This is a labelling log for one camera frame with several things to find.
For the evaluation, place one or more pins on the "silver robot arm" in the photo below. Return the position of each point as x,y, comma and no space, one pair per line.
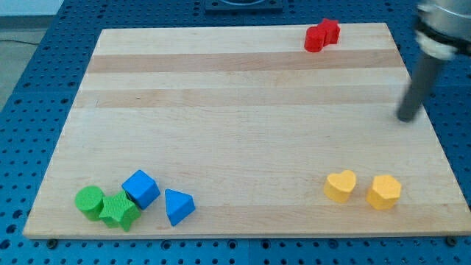
443,28

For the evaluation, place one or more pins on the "wooden board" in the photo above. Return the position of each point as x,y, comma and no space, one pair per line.
250,124

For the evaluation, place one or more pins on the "blue triangle block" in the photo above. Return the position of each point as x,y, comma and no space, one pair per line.
178,206

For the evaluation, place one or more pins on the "blue cube block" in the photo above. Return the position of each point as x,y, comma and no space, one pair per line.
141,189

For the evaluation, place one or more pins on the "yellow heart block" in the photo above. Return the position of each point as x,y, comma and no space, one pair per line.
339,186

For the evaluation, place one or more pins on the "red cylinder block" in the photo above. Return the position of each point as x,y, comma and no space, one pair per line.
314,39

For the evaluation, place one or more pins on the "red star block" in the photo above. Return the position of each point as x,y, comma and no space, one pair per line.
331,31

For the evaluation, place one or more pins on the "green star block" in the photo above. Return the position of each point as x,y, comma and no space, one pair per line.
119,211

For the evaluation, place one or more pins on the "yellow hexagon block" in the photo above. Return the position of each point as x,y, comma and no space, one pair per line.
383,192

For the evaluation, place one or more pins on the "green cylinder block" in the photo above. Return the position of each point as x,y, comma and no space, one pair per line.
89,201

